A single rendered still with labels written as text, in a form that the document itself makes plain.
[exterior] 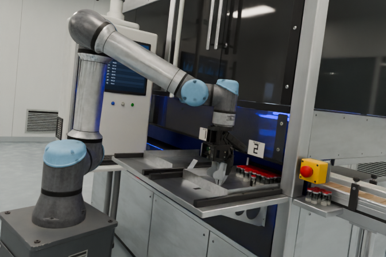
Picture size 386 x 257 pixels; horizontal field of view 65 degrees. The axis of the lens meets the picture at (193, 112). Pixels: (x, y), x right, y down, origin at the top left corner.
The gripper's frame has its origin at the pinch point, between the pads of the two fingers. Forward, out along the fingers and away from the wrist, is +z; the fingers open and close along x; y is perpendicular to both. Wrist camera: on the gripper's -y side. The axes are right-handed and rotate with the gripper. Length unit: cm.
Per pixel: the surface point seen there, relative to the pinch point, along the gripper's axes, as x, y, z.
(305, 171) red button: 18.7, -20.5, -7.9
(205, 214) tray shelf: 10.9, 14.5, 4.9
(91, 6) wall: -544, -113, -179
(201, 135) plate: -43, -24, -9
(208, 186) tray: -3.7, 1.9, 2.1
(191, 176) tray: -14.1, 1.9, 1.9
